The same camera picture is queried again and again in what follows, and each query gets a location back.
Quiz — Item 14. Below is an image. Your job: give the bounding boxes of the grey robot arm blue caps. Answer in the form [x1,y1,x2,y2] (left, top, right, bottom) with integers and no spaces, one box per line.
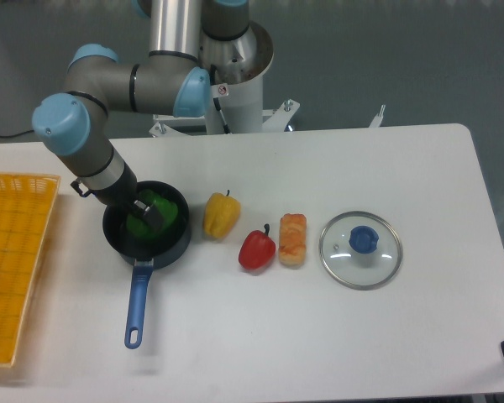
[32,1,253,230]

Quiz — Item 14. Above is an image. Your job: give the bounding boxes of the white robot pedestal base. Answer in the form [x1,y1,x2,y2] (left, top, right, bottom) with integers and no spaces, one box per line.
[149,20,387,138]

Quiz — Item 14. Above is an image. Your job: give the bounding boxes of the black cable on pedestal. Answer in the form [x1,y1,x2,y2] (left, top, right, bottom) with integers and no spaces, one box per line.
[209,62,232,135]

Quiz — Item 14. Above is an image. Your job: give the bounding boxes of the glass lid blue knob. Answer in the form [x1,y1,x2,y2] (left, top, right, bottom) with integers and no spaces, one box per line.
[318,211,403,290]

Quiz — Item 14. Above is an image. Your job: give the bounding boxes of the green bell pepper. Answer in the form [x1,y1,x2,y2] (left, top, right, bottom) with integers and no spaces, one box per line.
[125,189,178,240]

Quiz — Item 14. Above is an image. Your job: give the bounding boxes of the yellow bell pepper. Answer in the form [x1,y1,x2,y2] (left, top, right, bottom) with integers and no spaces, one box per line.
[202,190,241,239]

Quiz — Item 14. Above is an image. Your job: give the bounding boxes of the dark pot blue handle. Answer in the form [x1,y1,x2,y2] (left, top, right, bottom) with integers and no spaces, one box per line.
[102,181,192,349]

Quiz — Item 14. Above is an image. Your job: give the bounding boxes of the red bell pepper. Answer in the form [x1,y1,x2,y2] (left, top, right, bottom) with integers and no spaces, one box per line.
[238,223,276,270]

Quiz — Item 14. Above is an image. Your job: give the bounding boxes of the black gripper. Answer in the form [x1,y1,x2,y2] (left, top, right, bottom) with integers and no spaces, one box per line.
[71,165,165,231]

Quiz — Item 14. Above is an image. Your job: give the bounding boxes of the black cable on floor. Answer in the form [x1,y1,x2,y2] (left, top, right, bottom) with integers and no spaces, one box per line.
[0,128,37,139]

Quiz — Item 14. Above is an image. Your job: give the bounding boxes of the toasted bread loaf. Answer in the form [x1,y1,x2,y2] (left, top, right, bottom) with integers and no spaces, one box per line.
[278,213,307,266]

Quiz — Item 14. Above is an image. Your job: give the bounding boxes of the yellow plastic basket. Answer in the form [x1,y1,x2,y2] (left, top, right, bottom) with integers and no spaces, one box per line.
[0,172,60,368]

